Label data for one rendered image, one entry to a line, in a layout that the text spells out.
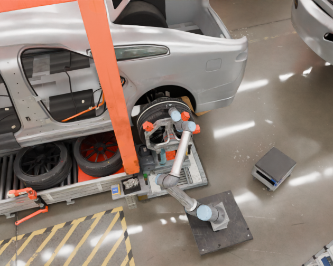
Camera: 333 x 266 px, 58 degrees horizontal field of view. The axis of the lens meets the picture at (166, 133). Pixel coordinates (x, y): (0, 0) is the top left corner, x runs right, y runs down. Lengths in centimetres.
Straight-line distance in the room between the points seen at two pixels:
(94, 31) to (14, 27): 119
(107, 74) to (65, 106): 174
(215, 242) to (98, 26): 244
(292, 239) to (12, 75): 347
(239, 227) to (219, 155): 119
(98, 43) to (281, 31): 500
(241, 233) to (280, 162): 105
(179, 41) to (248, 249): 243
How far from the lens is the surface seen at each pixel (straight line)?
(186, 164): 401
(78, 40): 304
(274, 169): 393
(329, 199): 437
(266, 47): 622
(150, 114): 326
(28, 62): 497
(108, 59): 232
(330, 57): 477
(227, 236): 348
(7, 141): 382
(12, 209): 420
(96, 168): 373
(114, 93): 254
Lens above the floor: 356
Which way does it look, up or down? 52 degrees down
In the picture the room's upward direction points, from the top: 4 degrees counter-clockwise
